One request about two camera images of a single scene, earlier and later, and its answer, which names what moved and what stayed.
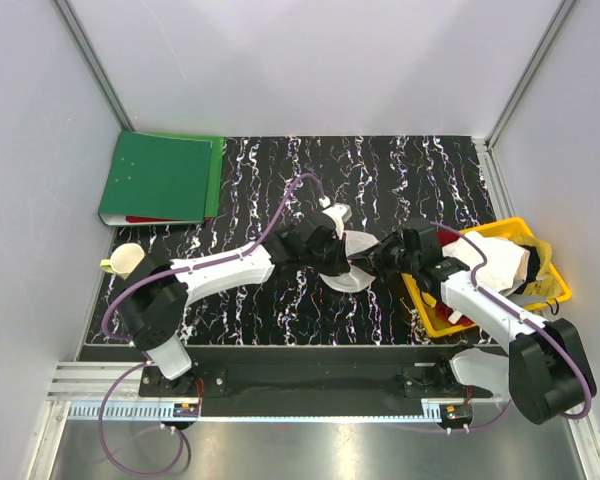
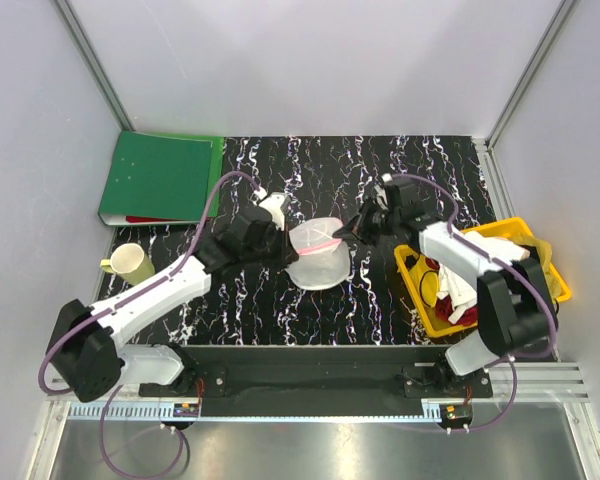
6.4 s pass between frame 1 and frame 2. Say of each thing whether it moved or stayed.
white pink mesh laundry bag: moved
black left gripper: moved
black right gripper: moved
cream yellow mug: stayed
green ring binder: stayed
